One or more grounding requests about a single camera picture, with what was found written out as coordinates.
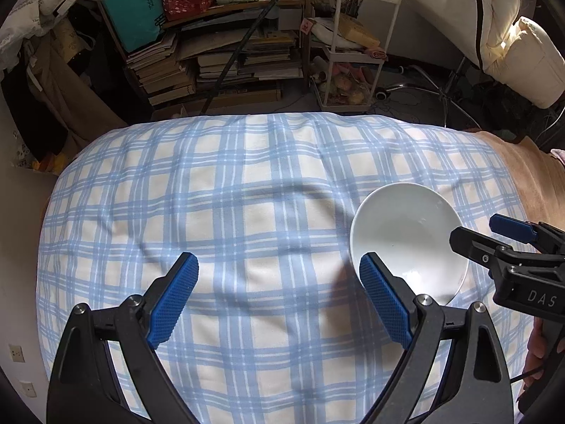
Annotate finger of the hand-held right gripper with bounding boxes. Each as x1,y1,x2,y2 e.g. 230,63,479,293
449,226,505,271
490,213,565,253

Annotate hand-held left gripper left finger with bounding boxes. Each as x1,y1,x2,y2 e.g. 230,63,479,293
46,252,200,424

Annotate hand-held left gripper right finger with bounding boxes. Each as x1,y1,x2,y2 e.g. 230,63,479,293
359,252,515,424

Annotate large white bowl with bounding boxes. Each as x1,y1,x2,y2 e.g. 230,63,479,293
350,182,470,306

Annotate person's right hand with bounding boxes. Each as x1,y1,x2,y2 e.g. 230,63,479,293
525,317,547,366

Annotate brown blanket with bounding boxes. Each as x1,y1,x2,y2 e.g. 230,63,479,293
465,129,565,230

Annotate blue plaid blanket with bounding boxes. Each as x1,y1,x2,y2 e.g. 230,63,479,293
35,112,537,424

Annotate chrome chair base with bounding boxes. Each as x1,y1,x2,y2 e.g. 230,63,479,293
374,57,483,130

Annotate white cushioned chair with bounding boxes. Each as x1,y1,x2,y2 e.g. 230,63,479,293
394,0,565,109

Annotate brown cloth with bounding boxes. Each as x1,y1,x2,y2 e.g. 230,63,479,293
23,37,130,156

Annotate white rolling cart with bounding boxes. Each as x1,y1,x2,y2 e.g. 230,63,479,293
304,0,404,114

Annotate stack of books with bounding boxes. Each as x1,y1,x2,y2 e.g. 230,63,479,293
126,24,306,107

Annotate black pole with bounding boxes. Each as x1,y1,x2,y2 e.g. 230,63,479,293
198,0,312,116

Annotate white plastic bag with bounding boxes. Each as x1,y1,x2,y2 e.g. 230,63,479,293
0,0,116,70

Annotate black cable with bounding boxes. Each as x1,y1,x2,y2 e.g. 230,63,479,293
509,367,547,384

